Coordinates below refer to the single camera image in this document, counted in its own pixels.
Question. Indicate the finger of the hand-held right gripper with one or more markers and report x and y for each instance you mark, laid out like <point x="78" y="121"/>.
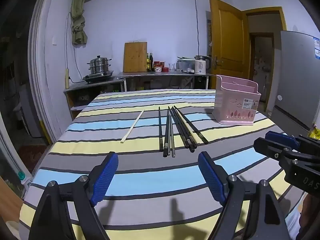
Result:
<point x="281" y="138"/>
<point x="266" y="147"/>

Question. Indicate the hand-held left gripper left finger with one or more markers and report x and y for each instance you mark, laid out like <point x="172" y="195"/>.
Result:
<point x="106" y="175"/>

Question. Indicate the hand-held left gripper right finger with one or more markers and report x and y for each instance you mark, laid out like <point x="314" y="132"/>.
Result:
<point x="210" y="175"/>

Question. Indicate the black chopstick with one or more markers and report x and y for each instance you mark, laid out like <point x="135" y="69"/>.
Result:
<point x="186" y="127"/>
<point x="183" y="130"/>
<point x="160" y="130"/>
<point x="191" y="125"/>
<point x="178" y="128"/>
<point x="166" y="132"/>

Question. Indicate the pink plastic utensil basket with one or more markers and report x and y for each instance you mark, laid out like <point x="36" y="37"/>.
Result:
<point x="235" y="97"/>

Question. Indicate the person's right forearm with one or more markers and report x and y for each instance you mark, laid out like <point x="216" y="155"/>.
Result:
<point x="308" y="217"/>

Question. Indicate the striped tablecloth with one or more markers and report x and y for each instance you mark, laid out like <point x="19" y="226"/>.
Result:
<point x="140" y="182"/>

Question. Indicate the yellow snack packet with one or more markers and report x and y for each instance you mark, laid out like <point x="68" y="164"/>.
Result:
<point x="315" y="132"/>

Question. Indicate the silver metal chopstick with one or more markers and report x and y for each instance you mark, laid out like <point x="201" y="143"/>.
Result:
<point x="169" y="135"/>
<point x="172" y="137"/>

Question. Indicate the beige wooden chopstick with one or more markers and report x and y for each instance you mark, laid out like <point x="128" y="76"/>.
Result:
<point x="132" y="127"/>

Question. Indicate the grey refrigerator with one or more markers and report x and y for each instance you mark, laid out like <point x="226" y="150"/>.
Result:
<point x="292" y="80"/>

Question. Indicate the green cap plastic bottle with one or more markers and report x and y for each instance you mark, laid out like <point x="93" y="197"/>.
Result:
<point x="23" y="177"/>

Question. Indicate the low steel shelf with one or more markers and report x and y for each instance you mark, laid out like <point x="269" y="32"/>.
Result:
<point x="90" y="86"/>

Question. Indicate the black induction cooker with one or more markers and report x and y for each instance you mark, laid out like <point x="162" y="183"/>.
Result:
<point x="98" y="77"/>

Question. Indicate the white electric kettle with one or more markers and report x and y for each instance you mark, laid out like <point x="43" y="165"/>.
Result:
<point x="202" y="66"/>

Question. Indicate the beige power strip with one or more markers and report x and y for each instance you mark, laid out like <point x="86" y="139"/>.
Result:
<point x="66" y="78"/>

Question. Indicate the yellow wooden door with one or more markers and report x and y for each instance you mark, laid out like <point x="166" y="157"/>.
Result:
<point x="228" y="45"/>

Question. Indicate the stainless steel counter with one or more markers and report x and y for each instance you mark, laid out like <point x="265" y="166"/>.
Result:
<point x="165" y="74"/>

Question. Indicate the stainless steel steamer pot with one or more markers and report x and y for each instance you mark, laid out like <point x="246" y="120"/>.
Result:
<point x="99" y="65"/>

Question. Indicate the white dish rack container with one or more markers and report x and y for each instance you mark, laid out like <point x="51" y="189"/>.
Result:
<point x="186" y="66"/>

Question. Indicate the clear glass cup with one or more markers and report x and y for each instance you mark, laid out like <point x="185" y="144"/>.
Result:
<point x="171" y="67"/>

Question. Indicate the white jar red lid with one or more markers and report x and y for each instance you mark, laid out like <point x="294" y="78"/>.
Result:
<point x="157" y="68"/>

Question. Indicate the green label oil bottle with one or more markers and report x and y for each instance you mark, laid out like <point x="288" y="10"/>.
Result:
<point x="148" y="63"/>

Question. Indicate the dark sauce bottle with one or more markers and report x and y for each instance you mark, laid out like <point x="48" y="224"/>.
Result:
<point x="151" y="63"/>

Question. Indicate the wooden cutting board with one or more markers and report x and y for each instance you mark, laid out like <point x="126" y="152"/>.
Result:
<point x="135" y="57"/>

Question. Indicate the green tied curtain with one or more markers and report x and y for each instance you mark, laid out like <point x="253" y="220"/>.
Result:
<point x="79" y="17"/>

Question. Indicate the white wall switch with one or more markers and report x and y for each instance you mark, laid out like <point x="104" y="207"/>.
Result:
<point x="54" y="40"/>

